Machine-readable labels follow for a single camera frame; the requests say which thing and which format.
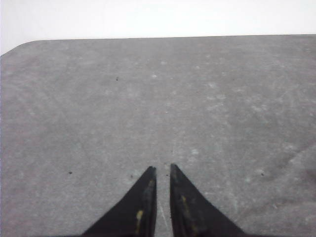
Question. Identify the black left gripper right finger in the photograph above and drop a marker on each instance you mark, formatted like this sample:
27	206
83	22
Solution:
192	214

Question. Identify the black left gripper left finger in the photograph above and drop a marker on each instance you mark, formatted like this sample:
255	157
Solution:
134	215

